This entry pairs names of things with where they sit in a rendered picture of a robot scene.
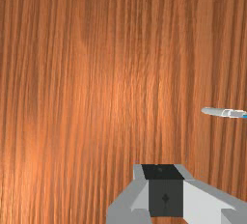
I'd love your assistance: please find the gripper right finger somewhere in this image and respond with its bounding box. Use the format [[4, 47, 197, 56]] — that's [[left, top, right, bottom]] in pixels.
[[163, 163, 247, 224]]

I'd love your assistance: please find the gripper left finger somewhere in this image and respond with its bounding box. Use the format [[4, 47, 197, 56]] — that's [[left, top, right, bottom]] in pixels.
[[106, 163, 167, 224]]

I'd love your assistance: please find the grey USB stick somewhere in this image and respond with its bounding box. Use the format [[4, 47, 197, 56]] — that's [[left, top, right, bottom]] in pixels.
[[201, 106, 247, 120]]

